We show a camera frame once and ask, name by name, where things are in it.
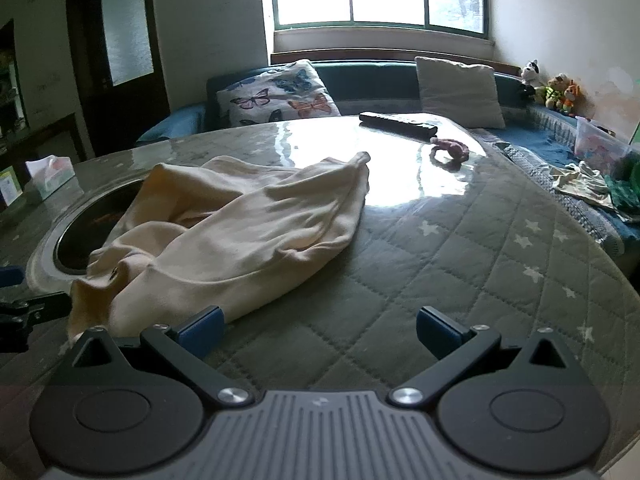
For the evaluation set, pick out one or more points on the dark green cloth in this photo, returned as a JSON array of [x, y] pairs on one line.
[[623, 185]]

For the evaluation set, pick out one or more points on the black white plush toy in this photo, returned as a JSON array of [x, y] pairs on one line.
[[530, 78]]

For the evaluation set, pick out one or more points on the cream knit garment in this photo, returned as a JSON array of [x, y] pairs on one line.
[[227, 234]]

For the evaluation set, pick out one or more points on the green yellow plush toy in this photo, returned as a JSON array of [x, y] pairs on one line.
[[555, 89]]

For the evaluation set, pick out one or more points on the round black cooktop inset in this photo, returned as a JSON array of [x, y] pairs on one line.
[[89, 229]]

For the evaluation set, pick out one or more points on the orange plush toy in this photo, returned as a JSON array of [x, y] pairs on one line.
[[571, 96]]

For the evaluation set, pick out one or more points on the dark door with glass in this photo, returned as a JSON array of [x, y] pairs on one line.
[[117, 69]]

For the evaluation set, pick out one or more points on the crumpled light cloth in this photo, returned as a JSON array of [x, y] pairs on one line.
[[582, 182]]

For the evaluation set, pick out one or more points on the tissue box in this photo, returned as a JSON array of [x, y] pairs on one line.
[[47, 175]]

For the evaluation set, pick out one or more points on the plain grey pillow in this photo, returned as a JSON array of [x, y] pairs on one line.
[[464, 93]]

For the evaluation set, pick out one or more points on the clear plastic storage box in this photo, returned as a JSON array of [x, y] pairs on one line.
[[596, 146]]

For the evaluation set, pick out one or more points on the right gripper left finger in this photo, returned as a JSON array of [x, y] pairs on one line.
[[178, 353]]

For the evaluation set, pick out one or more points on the black remote control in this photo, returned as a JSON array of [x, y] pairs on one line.
[[397, 125]]

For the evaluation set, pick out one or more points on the pink plastic toy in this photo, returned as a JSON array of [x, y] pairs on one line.
[[457, 151]]

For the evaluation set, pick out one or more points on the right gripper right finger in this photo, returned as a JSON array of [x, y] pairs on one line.
[[458, 351]]

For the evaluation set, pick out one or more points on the butterfly print pillow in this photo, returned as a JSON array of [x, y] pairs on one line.
[[287, 92]]

